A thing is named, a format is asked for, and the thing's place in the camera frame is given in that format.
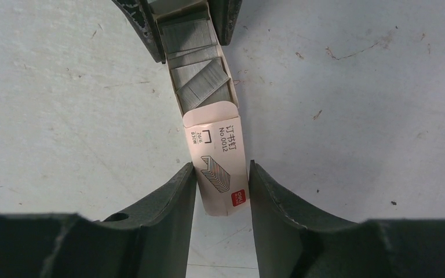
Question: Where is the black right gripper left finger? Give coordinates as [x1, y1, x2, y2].
[0, 163, 196, 277]

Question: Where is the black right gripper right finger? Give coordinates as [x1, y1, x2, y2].
[249, 162, 445, 277]

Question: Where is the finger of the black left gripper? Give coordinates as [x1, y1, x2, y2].
[208, 0, 243, 46]
[112, 0, 166, 64]

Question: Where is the white staple tray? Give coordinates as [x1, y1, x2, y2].
[149, 1, 238, 114]

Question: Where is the small white staple box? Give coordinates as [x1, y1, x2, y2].
[183, 101, 250, 217]

